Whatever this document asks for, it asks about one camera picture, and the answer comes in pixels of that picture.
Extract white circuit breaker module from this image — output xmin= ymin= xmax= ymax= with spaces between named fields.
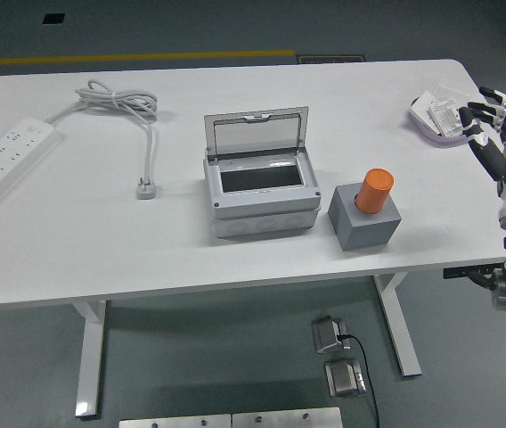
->
xmin=428 ymin=98 xmax=468 ymax=137

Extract grey electrical box with lid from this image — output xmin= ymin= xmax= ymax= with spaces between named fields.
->
xmin=202 ymin=105 xmax=323 ymax=239

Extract white table leg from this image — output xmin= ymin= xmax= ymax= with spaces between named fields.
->
xmin=372 ymin=272 xmax=422 ymax=379
xmin=72 ymin=299 xmax=108 ymax=419

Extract black floor cable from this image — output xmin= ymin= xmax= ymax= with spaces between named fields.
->
xmin=336 ymin=332 xmax=381 ymax=428

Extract grey metal base plate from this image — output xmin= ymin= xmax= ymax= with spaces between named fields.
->
xmin=231 ymin=406 xmax=343 ymax=428
xmin=118 ymin=414 xmax=233 ymax=428

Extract grey cube holder block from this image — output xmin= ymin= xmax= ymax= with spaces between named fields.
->
xmin=327 ymin=182 xmax=403 ymax=252

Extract dark floor sign plate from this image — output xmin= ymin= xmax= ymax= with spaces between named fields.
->
xmin=296 ymin=53 xmax=366 ymax=65

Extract black table control bracket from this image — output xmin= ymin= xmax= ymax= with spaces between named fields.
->
xmin=443 ymin=266 xmax=503 ymax=280

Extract white power strip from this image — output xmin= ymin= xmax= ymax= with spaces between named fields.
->
xmin=0 ymin=117 xmax=55 ymax=208

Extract metal floor socket box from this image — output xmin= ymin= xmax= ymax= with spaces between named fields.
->
xmin=323 ymin=358 xmax=366 ymax=399
xmin=311 ymin=315 xmax=347 ymax=355

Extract clear plastic bag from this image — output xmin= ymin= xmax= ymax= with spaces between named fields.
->
xmin=433 ymin=78 xmax=481 ymax=106

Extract white power cord with plug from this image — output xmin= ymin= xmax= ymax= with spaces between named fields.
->
xmin=44 ymin=78 xmax=164 ymax=201

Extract orange cylindrical battery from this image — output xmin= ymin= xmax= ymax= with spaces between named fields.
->
xmin=353 ymin=168 xmax=396 ymax=216

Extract purple oval tray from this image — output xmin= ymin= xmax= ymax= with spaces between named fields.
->
xmin=408 ymin=95 xmax=475 ymax=147

